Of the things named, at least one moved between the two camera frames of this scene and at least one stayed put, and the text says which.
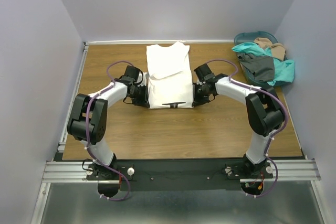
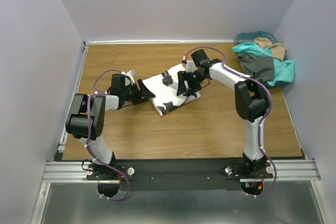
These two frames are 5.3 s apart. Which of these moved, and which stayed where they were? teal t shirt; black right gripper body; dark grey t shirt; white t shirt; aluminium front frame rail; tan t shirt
Moved: black right gripper body; white t shirt
Stayed: dark grey t shirt; aluminium front frame rail; teal t shirt; tan t shirt
